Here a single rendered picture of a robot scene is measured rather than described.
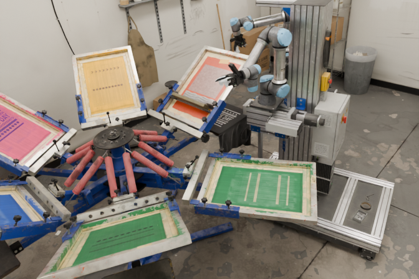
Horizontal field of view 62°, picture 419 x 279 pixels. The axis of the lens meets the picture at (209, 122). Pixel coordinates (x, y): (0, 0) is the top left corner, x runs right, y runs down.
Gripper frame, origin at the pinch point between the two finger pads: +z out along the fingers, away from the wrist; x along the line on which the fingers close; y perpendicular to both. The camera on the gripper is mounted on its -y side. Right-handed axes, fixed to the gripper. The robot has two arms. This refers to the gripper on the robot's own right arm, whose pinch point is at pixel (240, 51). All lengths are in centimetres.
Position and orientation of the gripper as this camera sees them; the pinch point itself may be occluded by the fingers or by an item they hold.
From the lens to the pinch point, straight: 339.2
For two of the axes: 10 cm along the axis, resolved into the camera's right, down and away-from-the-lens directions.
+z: 2.8, 6.9, 6.7
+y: 7.2, 3.1, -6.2
